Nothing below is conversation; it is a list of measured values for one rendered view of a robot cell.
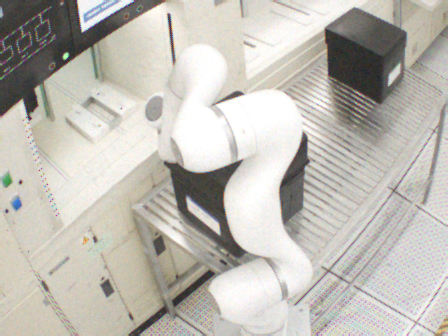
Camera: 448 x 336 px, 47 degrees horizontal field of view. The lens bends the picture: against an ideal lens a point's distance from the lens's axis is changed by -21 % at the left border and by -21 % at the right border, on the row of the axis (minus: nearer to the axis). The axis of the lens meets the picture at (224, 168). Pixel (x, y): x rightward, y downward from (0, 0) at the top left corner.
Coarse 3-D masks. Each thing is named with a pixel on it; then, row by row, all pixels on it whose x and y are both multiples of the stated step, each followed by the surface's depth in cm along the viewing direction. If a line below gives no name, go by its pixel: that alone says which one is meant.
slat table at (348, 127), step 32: (320, 64) 243; (320, 96) 228; (352, 96) 228; (416, 96) 227; (320, 128) 216; (352, 128) 215; (384, 128) 214; (416, 128) 214; (320, 160) 205; (384, 160) 203; (160, 192) 201; (320, 192) 196; (352, 192) 195; (160, 224) 192; (192, 224) 191; (288, 224) 188; (320, 224) 187; (352, 224) 185; (192, 256) 185; (224, 256) 182; (256, 256) 181; (320, 256) 178; (160, 288) 230; (320, 320) 220
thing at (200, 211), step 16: (176, 176) 182; (304, 176) 182; (176, 192) 188; (192, 192) 179; (288, 192) 180; (192, 208) 185; (208, 208) 176; (288, 208) 185; (208, 224) 182; (224, 224) 174; (224, 240) 180; (240, 256) 181
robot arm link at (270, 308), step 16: (240, 272) 127; (256, 272) 126; (272, 272) 126; (224, 288) 125; (240, 288) 124; (256, 288) 124; (272, 288) 125; (224, 304) 124; (240, 304) 124; (256, 304) 125; (272, 304) 128; (240, 320) 127; (256, 320) 131; (272, 320) 135
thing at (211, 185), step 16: (304, 144) 171; (240, 160) 166; (304, 160) 176; (192, 176) 172; (208, 176) 164; (224, 176) 163; (288, 176) 174; (208, 192) 169; (224, 192) 162; (224, 208) 167
